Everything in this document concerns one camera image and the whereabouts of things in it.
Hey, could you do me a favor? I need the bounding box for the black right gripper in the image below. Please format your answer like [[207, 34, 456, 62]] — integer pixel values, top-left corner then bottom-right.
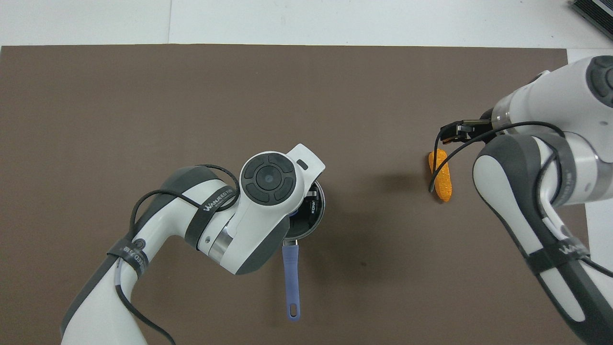
[[440, 118, 494, 145]]

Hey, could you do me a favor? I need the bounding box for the orange toy corn cob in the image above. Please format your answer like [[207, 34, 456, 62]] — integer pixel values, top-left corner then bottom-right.
[[428, 148, 453, 203]]

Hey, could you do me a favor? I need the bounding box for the glass lid with blue knob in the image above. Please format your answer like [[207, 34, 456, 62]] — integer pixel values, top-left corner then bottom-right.
[[289, 182, 323, 239]]

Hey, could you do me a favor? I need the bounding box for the black ribbed device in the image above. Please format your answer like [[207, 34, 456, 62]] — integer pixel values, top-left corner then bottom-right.
[[569, 0, 613, 29]]

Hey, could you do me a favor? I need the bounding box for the dark blue saucepan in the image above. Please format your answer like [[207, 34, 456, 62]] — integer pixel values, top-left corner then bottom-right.
[[281, 179, 326, 321]]

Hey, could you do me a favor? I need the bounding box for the brown table mat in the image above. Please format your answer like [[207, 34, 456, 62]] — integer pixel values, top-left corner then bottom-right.
[[0, 44, 602, 345]]

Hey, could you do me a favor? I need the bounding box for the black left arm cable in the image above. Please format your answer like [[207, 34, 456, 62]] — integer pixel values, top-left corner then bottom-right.
[[114, 163, 240, 345]]

